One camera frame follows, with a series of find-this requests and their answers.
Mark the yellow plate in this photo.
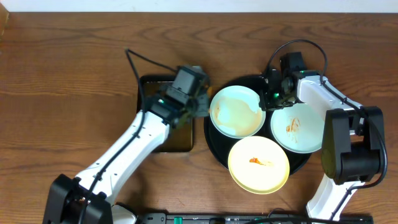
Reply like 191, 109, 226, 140
228, 136, 290, 194

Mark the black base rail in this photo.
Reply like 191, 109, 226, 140
136, 212, 374, 224

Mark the black rectangular water tray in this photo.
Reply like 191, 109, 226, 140
140, 74, 194, 153

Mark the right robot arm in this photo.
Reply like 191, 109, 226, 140
259, 52, 387, 222

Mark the light blue plate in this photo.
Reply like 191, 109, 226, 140
271, 103, 325, 154
209, 85, 266, 139

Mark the orange green sponge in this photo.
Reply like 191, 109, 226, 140
206, 85, 213, 113

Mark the light blue plate top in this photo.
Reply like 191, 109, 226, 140
209, 85, 266, 139

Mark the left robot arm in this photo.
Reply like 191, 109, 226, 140
43, 65, 210, 223

